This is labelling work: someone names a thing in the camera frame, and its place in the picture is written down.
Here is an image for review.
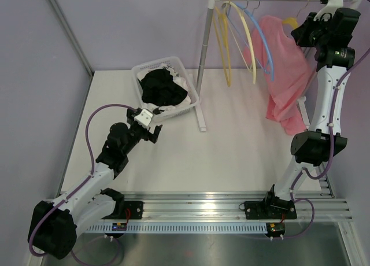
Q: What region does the yellow hanger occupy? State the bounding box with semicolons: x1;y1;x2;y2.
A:
282;0;310;29
212;6;232;87

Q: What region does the yellow hanger back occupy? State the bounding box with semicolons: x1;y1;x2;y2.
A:
282;0;310;29

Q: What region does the green and white t shirt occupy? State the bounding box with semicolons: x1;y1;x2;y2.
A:
135;63;180;80

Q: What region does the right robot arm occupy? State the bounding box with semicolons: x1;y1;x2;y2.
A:
258;8;360;220

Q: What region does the yellow hanger front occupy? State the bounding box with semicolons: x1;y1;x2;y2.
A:
212;6;232;87

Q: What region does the white slotted cable duct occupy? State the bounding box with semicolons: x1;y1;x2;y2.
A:
86;222;267;234

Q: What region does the white printed t shirt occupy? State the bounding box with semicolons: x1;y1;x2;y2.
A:
139;69;191;114

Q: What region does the pink t shirt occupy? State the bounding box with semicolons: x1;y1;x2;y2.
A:
258;15;312;135

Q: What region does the metal clothes rack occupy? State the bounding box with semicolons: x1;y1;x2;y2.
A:
193;0;370;132

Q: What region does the cream plastic hanger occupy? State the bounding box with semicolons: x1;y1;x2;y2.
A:
223;0;257;84

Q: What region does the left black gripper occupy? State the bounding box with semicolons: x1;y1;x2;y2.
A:
123;108;161;155

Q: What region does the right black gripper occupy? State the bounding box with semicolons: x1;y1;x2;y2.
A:
291;13;331;49

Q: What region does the aluminium mounting rail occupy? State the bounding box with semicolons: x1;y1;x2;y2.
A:
124;191;353;222

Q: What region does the light blue hanger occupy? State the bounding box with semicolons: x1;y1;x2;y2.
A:
227;2;275;82

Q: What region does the white plastic basket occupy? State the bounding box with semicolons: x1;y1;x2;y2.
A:
131;56;199;122

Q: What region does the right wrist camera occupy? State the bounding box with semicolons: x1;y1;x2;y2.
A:
313;0;343;21

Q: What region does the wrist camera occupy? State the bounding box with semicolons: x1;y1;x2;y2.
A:
134;109;154;130
313;0;343;21

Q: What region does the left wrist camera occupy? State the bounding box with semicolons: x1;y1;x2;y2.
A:
134;109;154;130

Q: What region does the black t shirt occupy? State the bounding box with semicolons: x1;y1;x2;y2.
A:
140;69;188;106

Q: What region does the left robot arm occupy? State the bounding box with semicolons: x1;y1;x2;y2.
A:
27;106;162;259

